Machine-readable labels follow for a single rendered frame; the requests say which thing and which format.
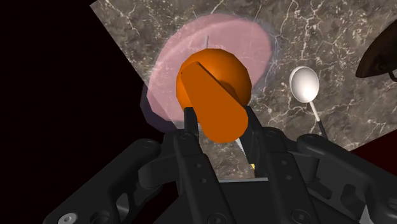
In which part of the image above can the dark brown bowl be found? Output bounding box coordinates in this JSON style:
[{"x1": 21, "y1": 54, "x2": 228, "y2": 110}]
[{"x1": 355, "y1": 20, "x2": 397, "y2": 83}]

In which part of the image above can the pink plate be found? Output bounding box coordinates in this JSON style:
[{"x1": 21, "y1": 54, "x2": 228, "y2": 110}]
[{"x1": 146, "y1": 13, "x2": 274, "y2": 122}]

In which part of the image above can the orange ladle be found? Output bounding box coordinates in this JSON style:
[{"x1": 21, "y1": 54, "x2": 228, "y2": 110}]
[{"x1": 176, "y1": 48, "x2": 253, "y2": 144}]

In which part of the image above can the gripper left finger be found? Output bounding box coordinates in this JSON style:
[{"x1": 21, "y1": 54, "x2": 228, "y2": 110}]
[{"x1": 43, "y1": 106, "x2": 237, "y2": 224}]

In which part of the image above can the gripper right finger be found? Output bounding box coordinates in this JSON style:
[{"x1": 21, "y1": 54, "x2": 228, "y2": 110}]
[{"x1": 243, "y1": 105, "x2": 397, "y2": 224}]

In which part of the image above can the white spoon with black handle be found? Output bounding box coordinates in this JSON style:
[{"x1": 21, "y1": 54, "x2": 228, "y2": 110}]
[{"x1": 289, "y1": 66, "x2": 329, "y2": 141}]

